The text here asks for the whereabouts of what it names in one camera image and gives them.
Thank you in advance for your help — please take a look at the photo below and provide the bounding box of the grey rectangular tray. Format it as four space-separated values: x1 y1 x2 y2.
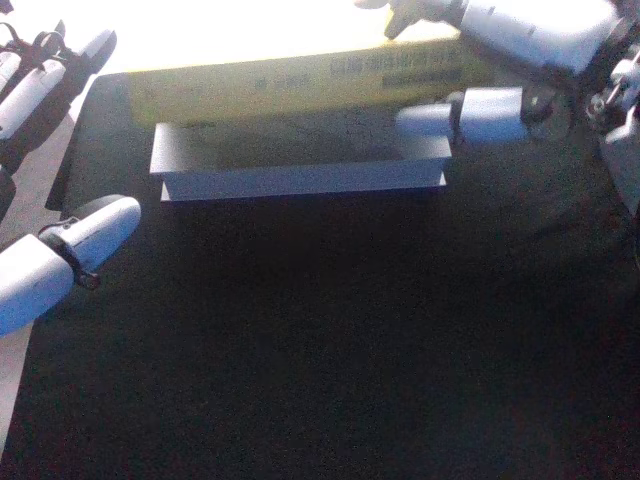
148 121 454 204

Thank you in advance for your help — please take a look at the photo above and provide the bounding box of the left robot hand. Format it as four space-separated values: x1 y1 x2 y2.
353 0 622 148

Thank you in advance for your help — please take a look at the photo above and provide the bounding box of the dark grey table cloth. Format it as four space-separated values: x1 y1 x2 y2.
0 69 640 480

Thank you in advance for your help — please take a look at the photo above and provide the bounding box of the yellow cardboard box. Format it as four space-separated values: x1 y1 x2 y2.
123 33 495 129

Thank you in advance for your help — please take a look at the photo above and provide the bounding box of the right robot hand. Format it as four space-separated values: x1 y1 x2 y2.
0 19 143 339

